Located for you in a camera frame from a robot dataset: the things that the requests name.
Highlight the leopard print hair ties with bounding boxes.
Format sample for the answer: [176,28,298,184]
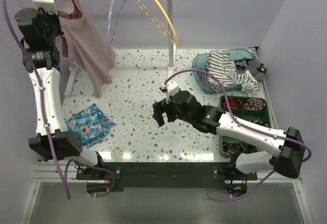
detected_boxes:
[243,98,266,111]

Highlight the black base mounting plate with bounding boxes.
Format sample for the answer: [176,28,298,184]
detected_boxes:
[76,162,258,193]

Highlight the pink tank top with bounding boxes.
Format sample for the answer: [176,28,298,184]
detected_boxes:
[58,0,115,98]

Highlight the brown patterned hair ties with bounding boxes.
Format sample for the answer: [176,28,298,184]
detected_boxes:
[222,142,245,155]

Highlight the yellow plastic hanger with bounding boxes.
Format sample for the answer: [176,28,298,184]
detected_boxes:
[133,0,180,48]

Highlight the blue floral cloth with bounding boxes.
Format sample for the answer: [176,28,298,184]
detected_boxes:
[65,103,115,148]

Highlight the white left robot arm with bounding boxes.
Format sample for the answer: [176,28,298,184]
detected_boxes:
[15,8,106,179]

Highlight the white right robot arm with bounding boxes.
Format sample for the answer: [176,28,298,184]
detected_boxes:
[152,91,305,180]

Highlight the black white striped garment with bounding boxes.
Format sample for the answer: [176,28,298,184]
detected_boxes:
[198,49,266,96]

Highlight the green compartment tray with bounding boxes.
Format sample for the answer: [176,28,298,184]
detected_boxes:
[219,96,271,158]

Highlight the purple plastic hanger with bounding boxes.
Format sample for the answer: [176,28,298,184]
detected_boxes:
[107,0,127,55]

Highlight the orange black hair ties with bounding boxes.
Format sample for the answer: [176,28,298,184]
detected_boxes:
[220,97,243,109]

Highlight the grey white hanger rack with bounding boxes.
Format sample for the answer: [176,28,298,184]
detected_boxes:
[64,0,177,96]

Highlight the floral black hair ties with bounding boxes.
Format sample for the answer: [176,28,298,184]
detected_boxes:
[249,119,270,128]

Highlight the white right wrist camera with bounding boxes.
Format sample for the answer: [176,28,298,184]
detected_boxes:
[159,81,180,103]

